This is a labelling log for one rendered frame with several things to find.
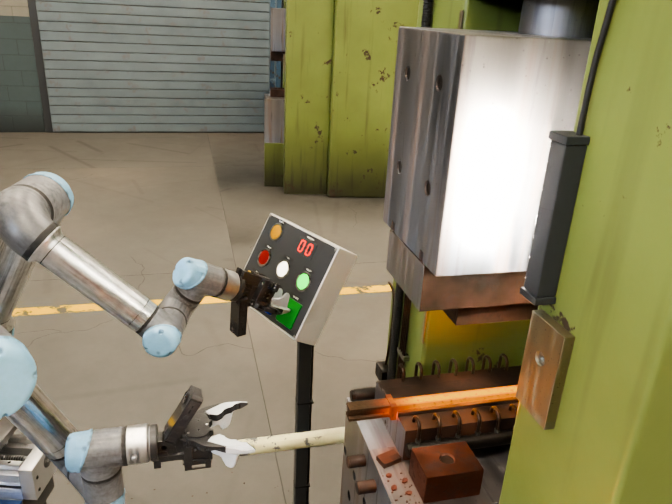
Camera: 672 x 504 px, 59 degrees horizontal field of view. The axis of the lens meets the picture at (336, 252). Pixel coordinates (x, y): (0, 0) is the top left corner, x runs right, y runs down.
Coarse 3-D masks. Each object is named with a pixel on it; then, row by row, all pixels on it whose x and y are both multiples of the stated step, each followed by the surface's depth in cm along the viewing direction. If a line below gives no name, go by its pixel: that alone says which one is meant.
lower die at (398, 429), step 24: (384, 384) 139; (408, 384) 140; (432, 384) 138; (456, 384) 139; (480, 384) 139; (504, 384) 140; (432, 408) 128; (456, 408) 130; (480, 408) 130; (504, 408) 131; (408, 432) 122; (432, 432) 124; (456, 432) 126
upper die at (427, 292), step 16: (400, 240) 120; (400, 256) 120; (416, 256) 112; (400, 272) 120; (416, 272) 112; (512, 272) 113; (416, 288) 112; (432, 288) 110; (448, 288) 111; (464, 288) 112; (480, 288) 113; (496, 288) 114; (512, 288) 115; (416, 304) 113; (432, 304) 112; (448, 304) 112; (464, 304) 113; (480, 304) 114; (496, 304) 115; (512, 304) 116
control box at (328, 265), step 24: (264, 240) 180; (288, 240) 173; (312, 240) 166; (264, 264) 176; (288, 264) 169; (312, 264) 163; (336, 264) 160; (288, 288) 167; (312, 288) 161; (336, 288) 163; (264, 312) 171; (312, 312) 160; (312, 336) 163
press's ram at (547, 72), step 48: (432, 48) 100; (480, 48) 90; (528, 48) 92; (576, 48) 93; (432, 96) 101; (480, 96) 93; (528, 96) 95; (576, 96) 97; (432, 144) 102; (480, 144) 96; (528, 144) 98; (432, 192) 103; (480, 192) 99; (528, 192) 101; (432, 240) 104; (480, 240) 103; (528, 240) 105
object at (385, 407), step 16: (368, 400) 128; (384, 400) 128; (400, 400) 129; (416, 400) 129; (432, 400) 130; (448, 400) 130; (464, 400) 131; (480, 400) 132; (352, 416) 126; (368, 416) 127; (384, 416) 127
